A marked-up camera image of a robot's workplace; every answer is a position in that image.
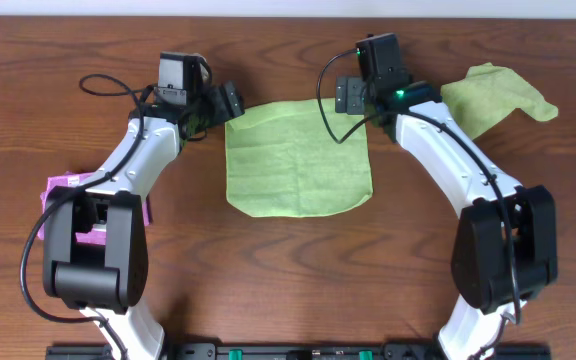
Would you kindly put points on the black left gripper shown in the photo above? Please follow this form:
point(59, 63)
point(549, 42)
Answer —
point(230, 101)

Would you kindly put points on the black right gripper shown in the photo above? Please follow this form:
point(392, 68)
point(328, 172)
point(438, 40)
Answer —
point(347, 91)

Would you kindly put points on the light green cloth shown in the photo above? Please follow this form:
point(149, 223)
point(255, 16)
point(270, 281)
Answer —
point(282, 162)
point(488, 94)

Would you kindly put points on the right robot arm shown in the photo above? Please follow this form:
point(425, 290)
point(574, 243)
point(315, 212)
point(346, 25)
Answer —
point(504, 253)

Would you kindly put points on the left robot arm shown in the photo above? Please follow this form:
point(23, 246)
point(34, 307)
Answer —
point(95, 249)

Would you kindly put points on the crumpled light green cloth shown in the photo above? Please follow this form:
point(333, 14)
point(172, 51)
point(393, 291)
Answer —
point(488, 94)

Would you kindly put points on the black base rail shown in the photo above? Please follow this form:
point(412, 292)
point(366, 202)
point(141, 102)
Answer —
point(298, 351)

